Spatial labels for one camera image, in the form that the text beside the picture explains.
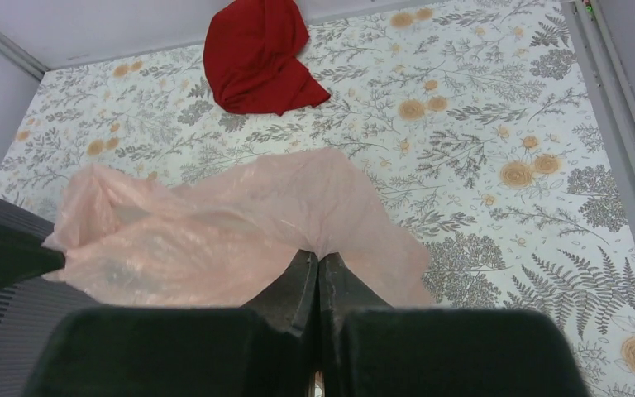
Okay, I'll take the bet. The floral patterned table mat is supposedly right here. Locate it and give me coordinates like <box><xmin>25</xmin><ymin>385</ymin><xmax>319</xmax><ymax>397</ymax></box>
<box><xmin>0</xmin><ymin>1</ymin><xmax>635</xmax><ymax>396</ymax></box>

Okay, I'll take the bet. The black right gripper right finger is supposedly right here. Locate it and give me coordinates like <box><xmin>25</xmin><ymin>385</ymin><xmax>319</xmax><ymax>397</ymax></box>
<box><xmin>318</xmin><ymin>254</ymin><xmax>589</xmax><ymax>397</ymax></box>

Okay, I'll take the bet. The grey mesh trash bin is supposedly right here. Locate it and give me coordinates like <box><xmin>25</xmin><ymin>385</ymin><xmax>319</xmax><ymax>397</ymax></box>
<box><xmin>0</xmin><ymin>199</ymin><xmax>96</xmax><ymax>396</ymax></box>

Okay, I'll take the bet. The red cloth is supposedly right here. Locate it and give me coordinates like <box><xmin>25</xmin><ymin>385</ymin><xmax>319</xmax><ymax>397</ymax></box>
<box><xmin>203</xmin><ymin>0</ymin><xmax>331</xmax><ymax>116</ymax></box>

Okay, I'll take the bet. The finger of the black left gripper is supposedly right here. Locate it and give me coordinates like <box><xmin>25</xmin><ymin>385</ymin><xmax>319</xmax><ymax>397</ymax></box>
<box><xmin>0</xmin><ymin>224</ymin><xmax>65</xmax><ymax>289</ymax></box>

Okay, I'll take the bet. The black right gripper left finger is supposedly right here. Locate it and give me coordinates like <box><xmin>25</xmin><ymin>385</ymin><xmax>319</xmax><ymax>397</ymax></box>
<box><xmin>24</xmin><ymin>251</ymin><xmax>318</xmax><ymax>396</ymax></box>

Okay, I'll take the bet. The pink plastic trash bag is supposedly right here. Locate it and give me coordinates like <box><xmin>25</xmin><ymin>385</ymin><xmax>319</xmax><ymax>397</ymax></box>
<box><xmin>45</xmin><ymin>148</ymin><xmax>432</xmax><ymax>307</ymax></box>

